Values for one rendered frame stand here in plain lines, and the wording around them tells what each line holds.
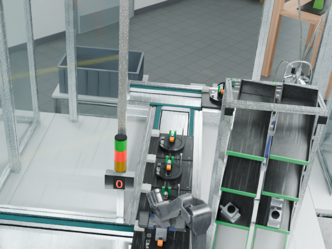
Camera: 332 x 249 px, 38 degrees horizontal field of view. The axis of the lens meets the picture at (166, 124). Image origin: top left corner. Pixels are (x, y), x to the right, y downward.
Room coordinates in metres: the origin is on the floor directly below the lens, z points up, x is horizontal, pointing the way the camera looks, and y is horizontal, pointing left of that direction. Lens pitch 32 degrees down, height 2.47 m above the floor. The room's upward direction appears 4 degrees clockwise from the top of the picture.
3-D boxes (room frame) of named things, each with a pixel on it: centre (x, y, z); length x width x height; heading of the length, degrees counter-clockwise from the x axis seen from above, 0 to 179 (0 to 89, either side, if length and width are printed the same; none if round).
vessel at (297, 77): (2.24, -0.64, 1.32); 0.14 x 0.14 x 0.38
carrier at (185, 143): (2.20, -0.04, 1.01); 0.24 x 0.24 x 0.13; 88
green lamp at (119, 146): (1.58, 0.17, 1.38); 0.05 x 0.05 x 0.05
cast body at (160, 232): (1.47, -0.02, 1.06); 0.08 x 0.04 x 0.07; 178
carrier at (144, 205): (1.71, -0.02, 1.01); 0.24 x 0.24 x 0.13; 88
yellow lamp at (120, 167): (1.58, 0.17, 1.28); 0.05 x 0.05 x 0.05
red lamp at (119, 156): (1.58, 0.17, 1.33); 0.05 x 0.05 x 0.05
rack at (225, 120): (1.57, -0.38, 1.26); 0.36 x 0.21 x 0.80; 88
